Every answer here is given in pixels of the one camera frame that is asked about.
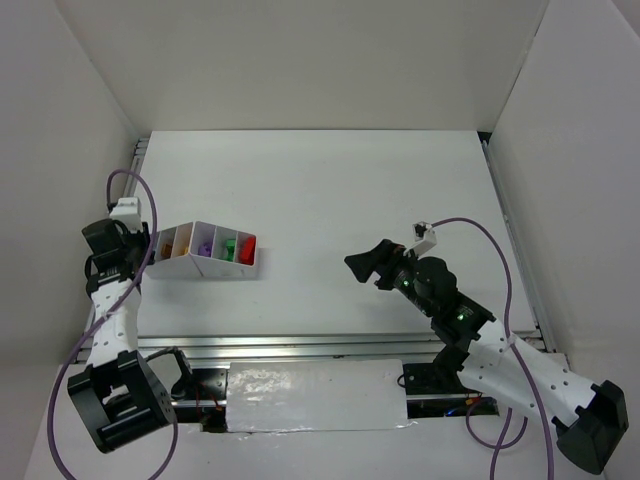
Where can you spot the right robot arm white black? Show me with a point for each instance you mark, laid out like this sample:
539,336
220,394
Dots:
589,419

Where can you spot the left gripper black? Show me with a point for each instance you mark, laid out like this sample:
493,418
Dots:
142,248

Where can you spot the brown long lego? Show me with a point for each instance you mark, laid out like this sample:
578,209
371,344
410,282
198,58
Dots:
166,251

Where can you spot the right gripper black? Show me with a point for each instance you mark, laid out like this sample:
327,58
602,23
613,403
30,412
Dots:
388,267

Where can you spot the purple lego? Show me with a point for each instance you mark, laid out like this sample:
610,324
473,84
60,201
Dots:
205,249

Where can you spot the silver foil tape panel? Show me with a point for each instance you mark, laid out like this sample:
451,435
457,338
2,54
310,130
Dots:
336,395

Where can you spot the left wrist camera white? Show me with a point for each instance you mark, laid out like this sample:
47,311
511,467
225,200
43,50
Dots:
127,210

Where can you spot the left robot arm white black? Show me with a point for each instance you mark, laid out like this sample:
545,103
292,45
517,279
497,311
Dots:
118,396

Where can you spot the white divided container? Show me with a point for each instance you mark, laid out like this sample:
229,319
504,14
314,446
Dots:
214,267
176,267

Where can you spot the aluminium front rail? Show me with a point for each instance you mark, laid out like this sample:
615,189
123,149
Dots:
306,346

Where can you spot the green square lego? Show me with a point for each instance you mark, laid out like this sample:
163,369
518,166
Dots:
228,250

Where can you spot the red lego brick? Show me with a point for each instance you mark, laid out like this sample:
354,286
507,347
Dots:
246,254

